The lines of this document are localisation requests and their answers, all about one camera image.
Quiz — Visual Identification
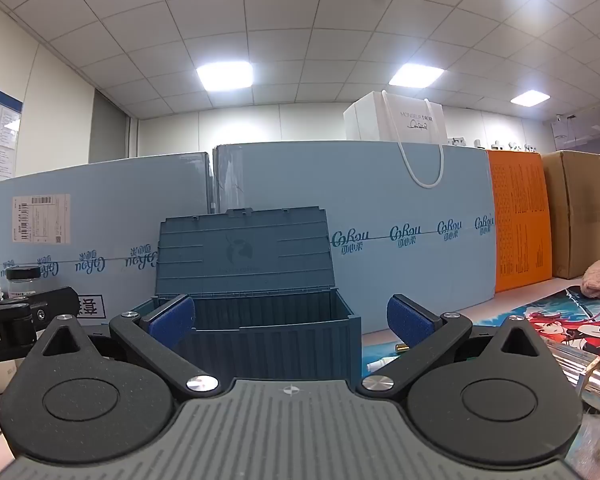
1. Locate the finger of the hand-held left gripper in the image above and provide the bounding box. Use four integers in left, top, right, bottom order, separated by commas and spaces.
26, 287, 81, 333

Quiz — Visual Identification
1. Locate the brown cardboard box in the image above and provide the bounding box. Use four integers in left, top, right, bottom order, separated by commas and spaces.
541, 150, 600, 281

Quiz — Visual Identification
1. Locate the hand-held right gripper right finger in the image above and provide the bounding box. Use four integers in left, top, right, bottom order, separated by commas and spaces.
356, 295, 563, 403

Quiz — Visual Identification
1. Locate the ceiling light panel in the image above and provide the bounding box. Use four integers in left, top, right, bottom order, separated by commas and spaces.
196, 61, 255, 93
509, 89, 552, 107
387, 62, 446, 95

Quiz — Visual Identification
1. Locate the printed cartoon mat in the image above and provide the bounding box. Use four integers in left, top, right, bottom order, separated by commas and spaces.
364, 283, 600, 413

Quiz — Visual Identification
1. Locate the glass jar with black lid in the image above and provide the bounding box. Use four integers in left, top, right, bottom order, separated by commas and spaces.
5, 266, 44, 302

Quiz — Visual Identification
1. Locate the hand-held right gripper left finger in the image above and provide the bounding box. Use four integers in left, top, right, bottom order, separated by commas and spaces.
26, 294, 228, 402

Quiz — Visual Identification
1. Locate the orange box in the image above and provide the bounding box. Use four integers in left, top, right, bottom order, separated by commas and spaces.
486, 149, 554, 294

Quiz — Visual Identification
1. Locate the blue plastic storage box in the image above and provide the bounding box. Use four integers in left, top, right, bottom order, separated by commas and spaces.
129, 205, 363, 382

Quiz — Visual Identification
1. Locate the white paper shopping bag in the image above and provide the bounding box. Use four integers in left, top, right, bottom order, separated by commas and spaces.
343, 90, 449, 189

